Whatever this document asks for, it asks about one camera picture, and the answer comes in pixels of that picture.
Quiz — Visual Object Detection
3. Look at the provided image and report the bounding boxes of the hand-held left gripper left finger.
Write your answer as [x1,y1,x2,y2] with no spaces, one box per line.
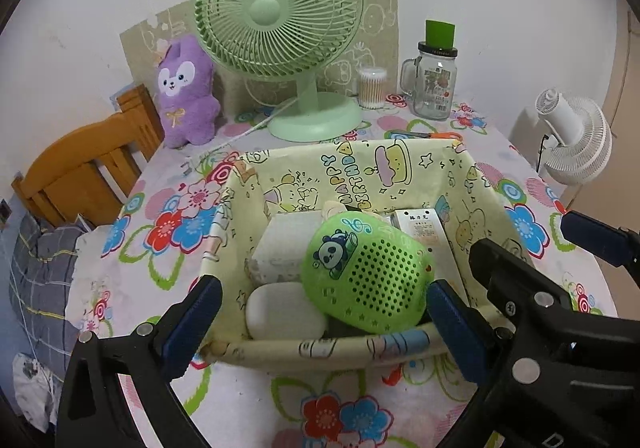
[55,275,223,448]

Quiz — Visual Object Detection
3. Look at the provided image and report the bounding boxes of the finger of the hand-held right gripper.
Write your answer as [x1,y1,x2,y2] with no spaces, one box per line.
[468,238,575,329]
[560,210,640,279]

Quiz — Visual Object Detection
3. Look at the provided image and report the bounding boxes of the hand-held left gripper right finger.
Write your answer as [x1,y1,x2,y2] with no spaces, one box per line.
[426,279,511,448]

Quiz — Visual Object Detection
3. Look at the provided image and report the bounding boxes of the green perforated plastic case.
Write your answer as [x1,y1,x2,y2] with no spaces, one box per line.
[300,213,436,335]

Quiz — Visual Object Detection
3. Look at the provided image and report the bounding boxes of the white rounded case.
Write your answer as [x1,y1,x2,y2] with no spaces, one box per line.
[245,281,328,341]

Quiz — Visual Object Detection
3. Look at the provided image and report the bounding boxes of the long white medicine box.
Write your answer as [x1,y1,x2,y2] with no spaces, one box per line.
[390,208,451,273]

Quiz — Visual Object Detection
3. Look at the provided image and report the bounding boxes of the white translucent plastic box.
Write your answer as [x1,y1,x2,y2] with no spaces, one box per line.
[250,210,326,283]

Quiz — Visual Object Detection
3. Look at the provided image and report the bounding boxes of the yellow cartoon printed box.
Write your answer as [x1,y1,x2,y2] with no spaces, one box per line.
[199,138,536,371]

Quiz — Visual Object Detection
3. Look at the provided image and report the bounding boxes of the white standing fan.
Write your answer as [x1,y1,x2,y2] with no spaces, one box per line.
[532,88,613,186]

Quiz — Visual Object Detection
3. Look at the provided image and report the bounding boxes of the white printed cloth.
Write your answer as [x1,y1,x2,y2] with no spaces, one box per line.
[75,225,117,273]

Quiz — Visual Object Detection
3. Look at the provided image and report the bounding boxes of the grey plaid cushion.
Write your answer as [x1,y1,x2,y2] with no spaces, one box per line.
[7,213,91,369]

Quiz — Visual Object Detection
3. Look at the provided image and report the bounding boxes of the beige wooden door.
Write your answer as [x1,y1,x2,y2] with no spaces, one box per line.
[600,0,640,229]

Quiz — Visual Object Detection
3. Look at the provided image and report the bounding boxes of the white crumpled cloth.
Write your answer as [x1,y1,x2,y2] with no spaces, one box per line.
[12,353,57,434]

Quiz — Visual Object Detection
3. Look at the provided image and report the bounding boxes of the wooden chair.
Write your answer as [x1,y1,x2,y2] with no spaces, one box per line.
[11,84,166,229]

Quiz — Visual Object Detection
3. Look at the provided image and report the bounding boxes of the purple plush toy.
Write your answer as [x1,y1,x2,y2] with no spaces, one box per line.
[154,34,221,149]

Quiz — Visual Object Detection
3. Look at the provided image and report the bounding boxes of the clear cotton swab container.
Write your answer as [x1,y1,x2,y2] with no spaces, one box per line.
[357,68,388,109]

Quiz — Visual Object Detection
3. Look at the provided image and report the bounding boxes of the green plastic cup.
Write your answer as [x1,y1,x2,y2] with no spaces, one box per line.
[425,20,457,50]

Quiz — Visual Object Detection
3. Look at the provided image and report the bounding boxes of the green desk fan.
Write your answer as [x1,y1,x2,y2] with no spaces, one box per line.
[191,0,365,143]

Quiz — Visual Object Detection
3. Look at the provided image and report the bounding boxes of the black fan power cable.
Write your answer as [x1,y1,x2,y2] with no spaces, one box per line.
[535,133,551,173]

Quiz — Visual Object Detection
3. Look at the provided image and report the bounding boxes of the orange handled scissors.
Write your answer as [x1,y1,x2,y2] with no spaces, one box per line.
[390,129,463,141]

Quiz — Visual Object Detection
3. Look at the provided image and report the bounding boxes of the white desk fan cable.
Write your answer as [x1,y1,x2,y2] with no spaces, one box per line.
[180,98,301,173]

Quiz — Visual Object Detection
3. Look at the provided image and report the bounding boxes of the glass jar with handle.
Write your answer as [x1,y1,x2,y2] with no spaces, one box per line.
[399,42,458,121]

